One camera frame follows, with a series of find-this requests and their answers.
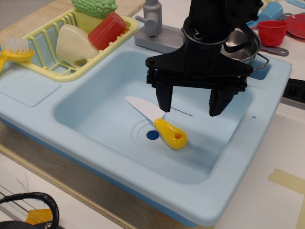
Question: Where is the black braided cable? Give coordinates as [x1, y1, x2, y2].
[0, 192, 59, 229]

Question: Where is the red cup with handle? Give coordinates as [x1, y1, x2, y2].
[251, 20, 288, 47]

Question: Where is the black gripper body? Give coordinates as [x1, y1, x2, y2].
[145, 44, 254, 92]

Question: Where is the yellow handled toy knife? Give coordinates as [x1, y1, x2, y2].
[124, 95, 188, 149]

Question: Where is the cream plastic dish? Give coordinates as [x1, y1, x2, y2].
[56, 24, 99, 68]

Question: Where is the black bracket at right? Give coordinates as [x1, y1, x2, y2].
[283, 78, 305, 103]

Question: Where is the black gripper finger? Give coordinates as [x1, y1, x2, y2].
[156, 83, 173, 112]
[209, 89, 236, 116]

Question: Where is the beige masking tape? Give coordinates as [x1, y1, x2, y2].
[268, 168, 305, 196]

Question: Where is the grey toy faucet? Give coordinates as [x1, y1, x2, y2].
[134, 0, 184, 53]

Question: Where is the yellow dish brush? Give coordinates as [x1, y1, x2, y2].
[0, 38, 34, 71]

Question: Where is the light blue toy sink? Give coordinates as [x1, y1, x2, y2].
[0, 38, 292, 226]

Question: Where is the red plastic plate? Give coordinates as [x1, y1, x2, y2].
[284, 14, 305, 39]

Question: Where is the orange tape piece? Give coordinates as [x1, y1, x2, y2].
[25, 209, 52, 225]

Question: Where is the stainless steel pot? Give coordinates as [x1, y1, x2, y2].
[221, 28, 269, 70]

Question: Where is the yellow dish rack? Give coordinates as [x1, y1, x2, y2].
[18, 8, 139, 82]

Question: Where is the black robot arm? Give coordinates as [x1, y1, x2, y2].
[145, 0, 263, 116]

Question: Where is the red plastic cup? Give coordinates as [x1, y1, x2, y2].
[88, 12, 127, 50]

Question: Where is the blue plastic cup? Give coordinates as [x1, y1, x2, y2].
[247, 1, 284, 28]

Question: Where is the green toy vegetable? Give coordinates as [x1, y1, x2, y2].
[71, 0, 118, 19]

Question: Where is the grey toy utensil handle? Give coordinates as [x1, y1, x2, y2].
[261, 46, 289, 57]

